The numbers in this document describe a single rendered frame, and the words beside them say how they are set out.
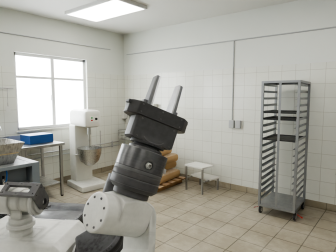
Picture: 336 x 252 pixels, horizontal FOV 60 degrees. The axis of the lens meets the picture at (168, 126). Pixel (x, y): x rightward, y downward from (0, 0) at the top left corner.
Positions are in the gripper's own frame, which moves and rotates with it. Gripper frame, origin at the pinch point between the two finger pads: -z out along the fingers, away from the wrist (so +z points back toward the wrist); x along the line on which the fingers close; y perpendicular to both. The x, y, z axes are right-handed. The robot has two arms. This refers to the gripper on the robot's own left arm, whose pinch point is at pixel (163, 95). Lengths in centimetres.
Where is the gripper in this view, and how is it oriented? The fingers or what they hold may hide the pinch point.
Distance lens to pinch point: 55.5
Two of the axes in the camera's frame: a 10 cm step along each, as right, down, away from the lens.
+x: -8.7, -3.5, -3.6
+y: -3.9, 0.4, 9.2
